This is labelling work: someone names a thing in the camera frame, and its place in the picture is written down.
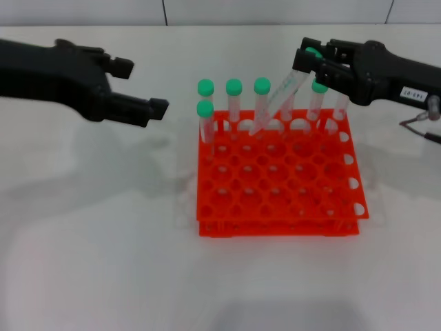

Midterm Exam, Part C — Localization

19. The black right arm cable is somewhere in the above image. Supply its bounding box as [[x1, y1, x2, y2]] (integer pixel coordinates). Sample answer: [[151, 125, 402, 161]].
[[398, 96, 441, 145]]

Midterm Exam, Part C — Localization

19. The orange plastic test tube rack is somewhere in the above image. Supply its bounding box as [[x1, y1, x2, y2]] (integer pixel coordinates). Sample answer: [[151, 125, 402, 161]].
[[195, 108, 370, 239]]

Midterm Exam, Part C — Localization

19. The clear test tube green cap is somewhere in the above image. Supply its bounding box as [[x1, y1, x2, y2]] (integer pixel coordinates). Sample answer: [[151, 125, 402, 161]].
[[248, 46, 323, 137], [254, 77, 272, 139], [327, 94, 349, 134], [225, 78, 244, 141], [197, 78, 216, 103], [306, 79, 330, 135], [196, 99, 216, 163], [280, 92, 297, 137]]

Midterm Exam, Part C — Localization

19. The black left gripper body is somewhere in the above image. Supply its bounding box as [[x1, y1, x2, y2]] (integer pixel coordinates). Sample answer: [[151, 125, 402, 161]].
[[0, 38, 112, 123]]

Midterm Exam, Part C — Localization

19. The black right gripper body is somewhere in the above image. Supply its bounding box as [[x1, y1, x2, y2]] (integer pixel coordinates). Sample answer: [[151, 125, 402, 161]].
[[347, 40, 441, 108]]

